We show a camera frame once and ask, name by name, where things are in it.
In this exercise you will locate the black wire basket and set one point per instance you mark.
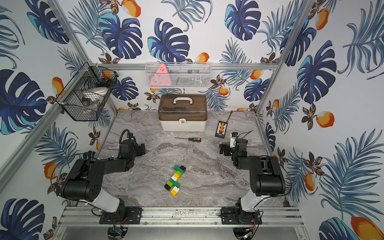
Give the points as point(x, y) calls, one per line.
point(71, 99)

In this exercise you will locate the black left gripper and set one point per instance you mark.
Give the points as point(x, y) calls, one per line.
point(138, 149)

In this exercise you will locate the white wire shelf basket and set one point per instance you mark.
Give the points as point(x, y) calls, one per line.
point(184, 75)

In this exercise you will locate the pink triangle sign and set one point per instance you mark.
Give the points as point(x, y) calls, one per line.
point(161, 78)

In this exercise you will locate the brown lid storage box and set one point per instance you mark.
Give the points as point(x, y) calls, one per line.
point(183, 113)

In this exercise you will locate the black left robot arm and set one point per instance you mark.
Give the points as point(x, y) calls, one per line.
point(85, 179)

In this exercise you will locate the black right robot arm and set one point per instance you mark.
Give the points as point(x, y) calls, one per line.
point(266, 179)

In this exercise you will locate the white object in basket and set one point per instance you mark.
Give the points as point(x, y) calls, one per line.
point(95, 93)

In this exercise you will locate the dark green long brick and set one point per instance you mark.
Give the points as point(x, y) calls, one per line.
point(177, 168)
point(175, 183)

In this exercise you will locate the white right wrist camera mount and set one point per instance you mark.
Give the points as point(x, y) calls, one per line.
point(234, 136)

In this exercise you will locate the black handle screwdriver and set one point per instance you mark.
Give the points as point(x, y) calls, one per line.
point(198, 140)

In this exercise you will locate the black card with arrows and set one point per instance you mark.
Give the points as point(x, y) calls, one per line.
point(221, 130)

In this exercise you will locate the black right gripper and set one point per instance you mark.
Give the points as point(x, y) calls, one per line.
point(227, 147)

